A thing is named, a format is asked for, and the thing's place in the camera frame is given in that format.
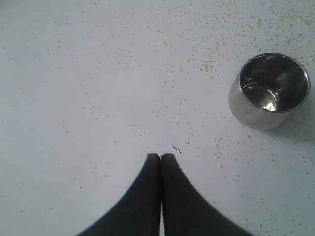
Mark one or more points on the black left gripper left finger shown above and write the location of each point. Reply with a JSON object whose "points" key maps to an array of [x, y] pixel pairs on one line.
{"points": [[138, 212]]}

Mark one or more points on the stainless steel cup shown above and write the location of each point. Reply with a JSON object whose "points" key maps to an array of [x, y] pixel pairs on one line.
{"points": [[268, 89]]}

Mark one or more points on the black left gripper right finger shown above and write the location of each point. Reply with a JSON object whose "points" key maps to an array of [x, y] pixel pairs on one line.
{"points": [[185, 211]]}

